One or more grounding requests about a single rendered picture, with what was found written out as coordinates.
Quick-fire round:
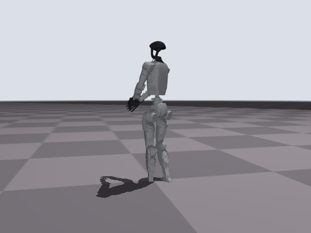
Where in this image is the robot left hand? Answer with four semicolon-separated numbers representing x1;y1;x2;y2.
128;97;138;110

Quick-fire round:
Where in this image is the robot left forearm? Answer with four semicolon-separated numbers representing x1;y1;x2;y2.
133;83;142;101

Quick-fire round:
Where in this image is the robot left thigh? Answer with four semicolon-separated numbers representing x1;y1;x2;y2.
142;109;158;157

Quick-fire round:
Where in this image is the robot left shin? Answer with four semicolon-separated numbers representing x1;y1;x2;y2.
146;147;156;182

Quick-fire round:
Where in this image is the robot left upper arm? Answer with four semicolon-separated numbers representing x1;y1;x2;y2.
137;62;155;91

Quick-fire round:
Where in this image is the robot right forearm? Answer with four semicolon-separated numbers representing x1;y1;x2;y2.
139;90;150;102

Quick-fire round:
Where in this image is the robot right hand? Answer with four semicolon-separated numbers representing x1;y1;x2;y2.
126;96;144;112

